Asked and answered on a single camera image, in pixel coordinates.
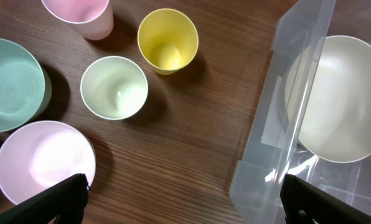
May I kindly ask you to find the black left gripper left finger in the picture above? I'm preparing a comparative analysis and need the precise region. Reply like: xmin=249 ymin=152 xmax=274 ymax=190
xmin=0 ymin=174 xmax=89 ymax=224

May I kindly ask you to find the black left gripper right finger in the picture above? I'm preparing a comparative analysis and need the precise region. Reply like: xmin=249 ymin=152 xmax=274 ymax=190
xmin=280 ymin=174 xmax=371 ymax=224

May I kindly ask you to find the cream white bowl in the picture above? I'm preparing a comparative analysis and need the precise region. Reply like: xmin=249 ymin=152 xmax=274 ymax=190
xmin=298 ymin=35 xmax=371 ymax=163

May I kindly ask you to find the clear plastic storage container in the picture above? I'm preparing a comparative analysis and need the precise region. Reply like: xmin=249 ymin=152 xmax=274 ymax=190
xmin=229 ymin=0 xmax=371 ymax=223

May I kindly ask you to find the pink plastic bowl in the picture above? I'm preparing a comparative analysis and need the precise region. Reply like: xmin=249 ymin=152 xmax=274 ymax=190
xmin=0 ymin=121 xmax=96 ymax=205

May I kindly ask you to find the pale green plastic cup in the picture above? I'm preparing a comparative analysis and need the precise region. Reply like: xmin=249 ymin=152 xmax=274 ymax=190
xmin=80 ymin=56 xmax=149 ymax=120

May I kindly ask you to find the mint green bowl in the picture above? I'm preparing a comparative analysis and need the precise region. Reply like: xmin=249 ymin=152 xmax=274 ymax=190
xmin=0 ymin=38 xmax=52 ymax=133

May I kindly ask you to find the pink plastic cup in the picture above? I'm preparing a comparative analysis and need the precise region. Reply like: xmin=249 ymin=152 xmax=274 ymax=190
xmin=42 ymin=0 xmax=114 ymax=40

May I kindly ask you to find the yellow plastic cup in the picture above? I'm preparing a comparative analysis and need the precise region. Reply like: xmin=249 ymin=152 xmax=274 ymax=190
xmin=137 ymin=8 xmax=199 ymax=75

